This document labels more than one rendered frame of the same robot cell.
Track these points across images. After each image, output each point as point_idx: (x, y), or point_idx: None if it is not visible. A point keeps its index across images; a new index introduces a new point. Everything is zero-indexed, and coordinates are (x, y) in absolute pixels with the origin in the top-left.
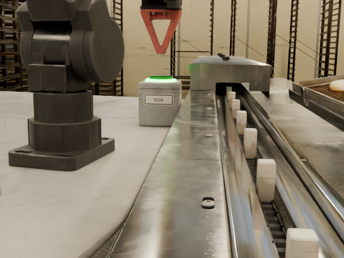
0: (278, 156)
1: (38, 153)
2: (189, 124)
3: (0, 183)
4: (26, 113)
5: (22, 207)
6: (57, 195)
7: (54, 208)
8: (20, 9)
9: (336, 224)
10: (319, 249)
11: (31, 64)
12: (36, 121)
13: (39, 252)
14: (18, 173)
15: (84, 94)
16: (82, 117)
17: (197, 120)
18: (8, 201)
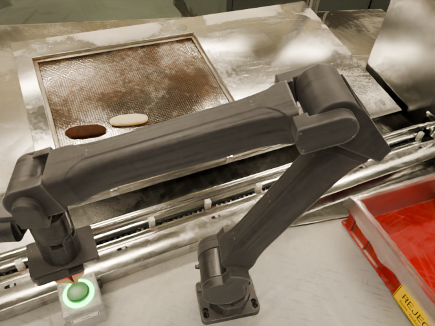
0: (219, 194)
1: (252, 293)
2: (193, 233)
3: (281, 291)
4: None
5: (294, 262)
6: (277, 260)
7: (287, 252)
8: (248, 277)
9: (281, 171)
10: None
11: (246, 284)
12: (245, 295)
13: (312, 234)
14: (266, 296)
15: None
16: None
17: (175, 236)
18: (294, 270)
